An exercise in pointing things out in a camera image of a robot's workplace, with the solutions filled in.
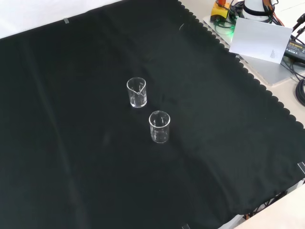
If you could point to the clear glass beaker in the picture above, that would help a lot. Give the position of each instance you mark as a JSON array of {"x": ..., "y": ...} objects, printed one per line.
[
  {"x": 159, "y": 139},
  {"x": 133, "y": 102}
]

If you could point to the black bench cloth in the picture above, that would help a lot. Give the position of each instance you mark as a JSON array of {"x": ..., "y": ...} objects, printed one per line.
[{"x": 71, "y": 124}]

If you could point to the clear tape piece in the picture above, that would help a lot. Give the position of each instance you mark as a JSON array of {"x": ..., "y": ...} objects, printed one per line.
[
  {"x": 301, "y": 167},
  {"x": 185, "y": 226},
  {"x": 67, "y": 21}
]

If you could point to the yellow stop button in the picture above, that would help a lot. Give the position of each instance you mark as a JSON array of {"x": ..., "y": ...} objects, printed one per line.
[{"x": 218, "y": 10}]

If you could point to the pale board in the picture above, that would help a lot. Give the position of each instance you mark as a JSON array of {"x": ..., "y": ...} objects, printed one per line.
[{"x": 259, "y": 40}]

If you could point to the black power adapter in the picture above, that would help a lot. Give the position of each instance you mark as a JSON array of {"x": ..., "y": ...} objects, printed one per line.
[{"x": 295, "y": 50}]

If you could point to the black tripod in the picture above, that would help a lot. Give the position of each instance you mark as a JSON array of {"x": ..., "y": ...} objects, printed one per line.
[{"x": 300, "y": 21}]

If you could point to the grey base plate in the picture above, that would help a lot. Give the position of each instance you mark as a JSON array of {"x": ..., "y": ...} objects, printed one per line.
[{"x": 269, "y": 71}]

